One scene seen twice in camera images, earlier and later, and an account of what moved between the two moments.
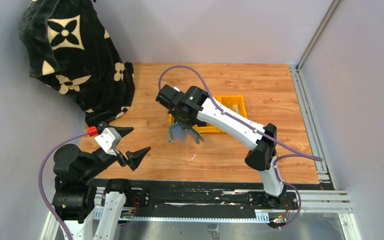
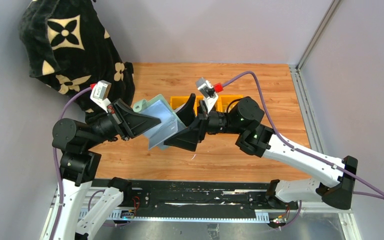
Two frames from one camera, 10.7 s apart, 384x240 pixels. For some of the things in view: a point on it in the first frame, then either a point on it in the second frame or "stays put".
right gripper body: x=183 y=124 to x=204 y=120
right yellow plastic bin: x=229 y=100 stays put
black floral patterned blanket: x=67 y=47 stays put
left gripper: x=121 y=156 to x=118 y=120
